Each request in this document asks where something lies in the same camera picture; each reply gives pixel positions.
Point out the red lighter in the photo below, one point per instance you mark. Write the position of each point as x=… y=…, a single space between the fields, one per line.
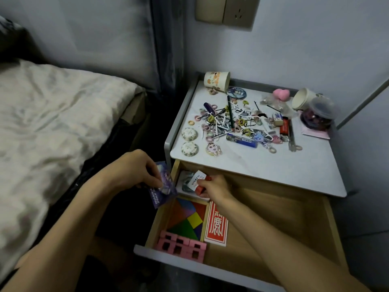
x=284 y=126

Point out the purple card packet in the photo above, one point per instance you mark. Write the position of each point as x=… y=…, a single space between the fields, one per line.
x=162 y=194

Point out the blue rectangular box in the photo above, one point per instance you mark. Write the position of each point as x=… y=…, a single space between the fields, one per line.
x=241 y=140

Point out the round blue picture badge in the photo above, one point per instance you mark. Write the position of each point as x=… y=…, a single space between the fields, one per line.
x=236 y=93

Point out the person's left forearm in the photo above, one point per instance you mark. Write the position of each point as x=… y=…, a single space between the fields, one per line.
x=60 y=240

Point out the grey bedside table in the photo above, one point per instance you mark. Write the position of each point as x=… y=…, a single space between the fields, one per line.
x=258 y=161

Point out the beige wall socket panel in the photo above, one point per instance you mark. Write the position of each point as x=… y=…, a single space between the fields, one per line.
x=226 y=10

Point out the dark pillow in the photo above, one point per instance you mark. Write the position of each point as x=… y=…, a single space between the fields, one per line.
x=12 y=39

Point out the pink plastic block set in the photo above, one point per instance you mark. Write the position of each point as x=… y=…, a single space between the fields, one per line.
x=180 y=244

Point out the person's left hand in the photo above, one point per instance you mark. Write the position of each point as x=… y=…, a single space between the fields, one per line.
x=127 y=174

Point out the person's right fingers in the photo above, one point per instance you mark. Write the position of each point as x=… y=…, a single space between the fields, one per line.
x=206 y=186

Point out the colourful tangram puzzle in tray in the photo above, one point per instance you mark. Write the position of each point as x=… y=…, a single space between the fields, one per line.
x=188 y=220

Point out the clear plastic jar with lid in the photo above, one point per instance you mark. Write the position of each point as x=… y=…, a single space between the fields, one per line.
x=319 y=114

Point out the red and white envelope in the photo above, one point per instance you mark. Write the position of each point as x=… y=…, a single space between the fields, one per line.
x=216 y=229

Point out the small metal scissors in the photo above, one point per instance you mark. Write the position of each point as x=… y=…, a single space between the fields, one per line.
x=292 y=139

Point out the white paper cup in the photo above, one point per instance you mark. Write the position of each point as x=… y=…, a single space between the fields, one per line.
x=304 y=98

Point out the bed with beige sheet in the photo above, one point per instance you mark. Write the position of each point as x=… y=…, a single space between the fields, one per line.
x=51 y=133

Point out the paper cup with orange print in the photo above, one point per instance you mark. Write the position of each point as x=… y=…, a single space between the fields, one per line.
x=216 y=79

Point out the pink heart sponge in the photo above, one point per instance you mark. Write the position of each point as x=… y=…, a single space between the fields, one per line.
x=281 y=94

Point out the round floral fabric pad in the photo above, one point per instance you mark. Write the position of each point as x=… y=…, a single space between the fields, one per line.
x=190 y=148
x=189 y=134

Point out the white eraser with sleeve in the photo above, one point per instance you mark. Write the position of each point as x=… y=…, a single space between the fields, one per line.
x=277 y=119

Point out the dark purple hair clip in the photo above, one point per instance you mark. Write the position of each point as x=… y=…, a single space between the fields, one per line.
x=209 y=108

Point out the person's left fingers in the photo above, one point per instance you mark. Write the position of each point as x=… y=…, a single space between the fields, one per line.
x=153 y=173

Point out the pink paper sheet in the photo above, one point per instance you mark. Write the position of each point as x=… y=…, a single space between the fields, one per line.
x=316 y=133

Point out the person's right hand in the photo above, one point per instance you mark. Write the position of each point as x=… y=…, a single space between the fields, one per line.
x=217 y=190

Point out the small red and white box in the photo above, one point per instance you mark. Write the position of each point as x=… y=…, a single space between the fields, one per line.
x=196 y=180

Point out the person's right forearm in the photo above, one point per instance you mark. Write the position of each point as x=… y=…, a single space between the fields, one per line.
x=273 y=246

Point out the dark green pencil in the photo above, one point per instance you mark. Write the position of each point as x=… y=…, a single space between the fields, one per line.
x=230 y=112

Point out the wooden drawer with grey front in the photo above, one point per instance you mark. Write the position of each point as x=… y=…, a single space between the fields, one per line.
x=288 y=221

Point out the white printed card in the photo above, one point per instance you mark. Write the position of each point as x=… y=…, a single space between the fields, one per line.
x=184 y=182

